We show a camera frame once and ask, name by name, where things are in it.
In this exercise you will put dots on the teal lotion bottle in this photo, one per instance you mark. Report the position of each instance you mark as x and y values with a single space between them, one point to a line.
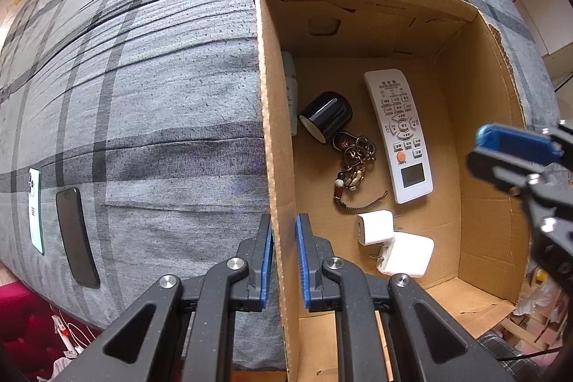
292 95

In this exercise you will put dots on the white remote control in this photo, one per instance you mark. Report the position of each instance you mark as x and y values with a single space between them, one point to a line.
398 131

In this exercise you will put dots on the black smartphone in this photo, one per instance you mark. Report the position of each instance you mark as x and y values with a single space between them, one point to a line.
77 236

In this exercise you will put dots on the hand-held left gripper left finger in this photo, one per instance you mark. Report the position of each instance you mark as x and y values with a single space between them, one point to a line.
267 261

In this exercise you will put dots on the large white charger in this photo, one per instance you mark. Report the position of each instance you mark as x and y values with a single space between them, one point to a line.
407 254

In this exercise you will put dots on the small white charger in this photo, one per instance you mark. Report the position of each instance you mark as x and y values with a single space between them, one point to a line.
375 226

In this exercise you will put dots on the wooden shelf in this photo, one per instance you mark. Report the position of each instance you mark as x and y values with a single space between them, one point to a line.
541 328

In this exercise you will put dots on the black glossy cylinder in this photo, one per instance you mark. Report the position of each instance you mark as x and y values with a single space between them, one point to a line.
327 113

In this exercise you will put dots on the brown cardboard box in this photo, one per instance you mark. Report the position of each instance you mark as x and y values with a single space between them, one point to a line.
474 207

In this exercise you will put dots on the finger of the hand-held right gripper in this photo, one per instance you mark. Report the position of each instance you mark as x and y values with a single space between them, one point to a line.
501 169
565 136

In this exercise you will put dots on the white plastic bag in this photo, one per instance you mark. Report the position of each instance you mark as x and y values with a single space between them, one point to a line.
539 294

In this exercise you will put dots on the grey plaid blanket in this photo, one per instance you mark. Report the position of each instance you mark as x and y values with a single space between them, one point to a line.
156 73

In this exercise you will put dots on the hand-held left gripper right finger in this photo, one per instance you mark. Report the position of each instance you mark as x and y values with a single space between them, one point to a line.
303 261

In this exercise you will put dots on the blue key fob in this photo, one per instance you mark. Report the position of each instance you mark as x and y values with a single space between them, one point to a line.
506 139

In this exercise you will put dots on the pale green smartphone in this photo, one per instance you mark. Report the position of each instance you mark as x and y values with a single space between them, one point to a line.
36 212

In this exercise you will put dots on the person's plaid trousers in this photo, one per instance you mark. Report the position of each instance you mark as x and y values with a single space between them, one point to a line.
494 348

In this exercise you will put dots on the red velvet cushion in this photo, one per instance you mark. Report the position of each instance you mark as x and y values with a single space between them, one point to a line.
31 328

